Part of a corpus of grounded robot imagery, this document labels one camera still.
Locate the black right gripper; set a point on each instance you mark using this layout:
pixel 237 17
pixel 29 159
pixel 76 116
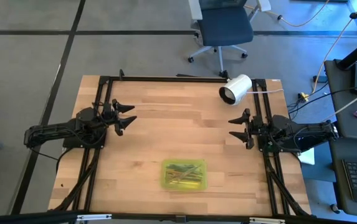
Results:
pixel 259 129

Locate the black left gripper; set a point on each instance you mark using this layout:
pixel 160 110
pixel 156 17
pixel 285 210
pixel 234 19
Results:
pixel 109 113

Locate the translucent yellow-green plastic supply box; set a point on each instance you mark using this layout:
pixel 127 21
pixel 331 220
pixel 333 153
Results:
pixel 165 165

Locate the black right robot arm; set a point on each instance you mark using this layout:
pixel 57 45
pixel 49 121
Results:
pixel 302 133

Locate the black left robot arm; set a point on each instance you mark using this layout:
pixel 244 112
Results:
pixel 53 130

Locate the white cylindrical lamp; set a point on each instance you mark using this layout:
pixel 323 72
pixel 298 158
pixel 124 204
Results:
pixel 239 87

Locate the yellow plug connector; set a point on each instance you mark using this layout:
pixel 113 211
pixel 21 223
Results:
pixel 304 97

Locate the white paper sheet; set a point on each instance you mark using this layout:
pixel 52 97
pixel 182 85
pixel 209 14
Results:
pixel 308 158

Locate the black side desk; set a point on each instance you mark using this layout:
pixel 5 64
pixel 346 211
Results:
pixel 340 102

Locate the black desk with keyboard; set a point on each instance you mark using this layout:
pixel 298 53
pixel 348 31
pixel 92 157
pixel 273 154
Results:
pixel 337 180

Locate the black rig crossbar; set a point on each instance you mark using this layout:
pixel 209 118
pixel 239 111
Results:
pixel 25 217

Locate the black aluminium table frame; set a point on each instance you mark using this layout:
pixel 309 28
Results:
pixel 165 79

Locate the silver rig bracket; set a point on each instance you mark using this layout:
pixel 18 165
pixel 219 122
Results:
pixel 267 220
pixel 94 217

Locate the blue office chair white frame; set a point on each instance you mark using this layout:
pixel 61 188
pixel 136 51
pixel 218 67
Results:
pixel 225 26

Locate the black silver table-level camera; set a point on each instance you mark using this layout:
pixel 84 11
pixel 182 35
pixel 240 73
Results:
pixel 180 219

